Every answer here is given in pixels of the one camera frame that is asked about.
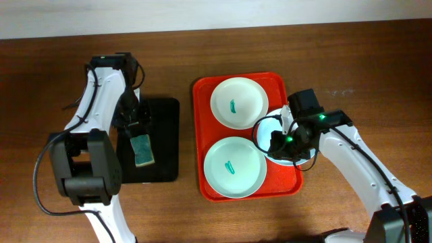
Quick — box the light green plate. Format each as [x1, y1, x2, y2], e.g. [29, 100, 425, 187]
[203, 136, 267, 199]

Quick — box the black tray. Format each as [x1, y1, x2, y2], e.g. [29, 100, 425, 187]
[116, 98, 180, 184]

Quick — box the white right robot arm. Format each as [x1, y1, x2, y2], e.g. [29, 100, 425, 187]
[267, 89, 431, 242]

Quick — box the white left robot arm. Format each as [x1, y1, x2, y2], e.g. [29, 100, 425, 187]
[48, 52, 142, 242]

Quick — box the cream plate with green mark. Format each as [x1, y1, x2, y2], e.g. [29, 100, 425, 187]
[210, 77, 269, 130]

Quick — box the yellow green sponge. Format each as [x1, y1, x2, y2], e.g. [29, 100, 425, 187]
[130, 134, 155, 167]

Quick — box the light blue plate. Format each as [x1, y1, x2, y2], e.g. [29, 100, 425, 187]
[256, 108, 315, 167]

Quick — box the red tray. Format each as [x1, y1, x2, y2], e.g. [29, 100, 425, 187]
[192, 72, 303, 203]

